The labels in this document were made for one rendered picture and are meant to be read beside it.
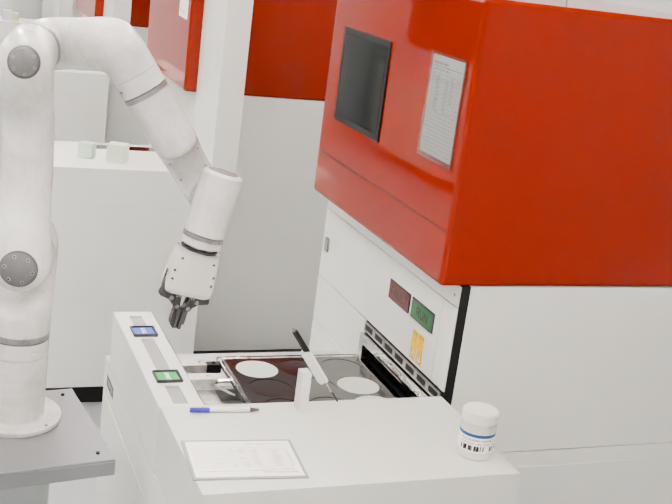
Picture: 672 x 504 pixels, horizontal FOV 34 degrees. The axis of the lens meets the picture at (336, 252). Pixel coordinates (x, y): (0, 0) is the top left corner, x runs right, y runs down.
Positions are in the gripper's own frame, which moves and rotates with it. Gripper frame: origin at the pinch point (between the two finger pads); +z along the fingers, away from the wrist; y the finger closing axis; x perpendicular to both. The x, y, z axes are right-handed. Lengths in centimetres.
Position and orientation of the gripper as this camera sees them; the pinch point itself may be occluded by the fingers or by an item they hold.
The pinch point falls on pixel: (177, 317)
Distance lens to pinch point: 225.1
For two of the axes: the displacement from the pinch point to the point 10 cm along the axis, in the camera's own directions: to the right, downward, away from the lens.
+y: -8.8, -2.1, -4.2
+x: 3.5, 3.0, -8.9
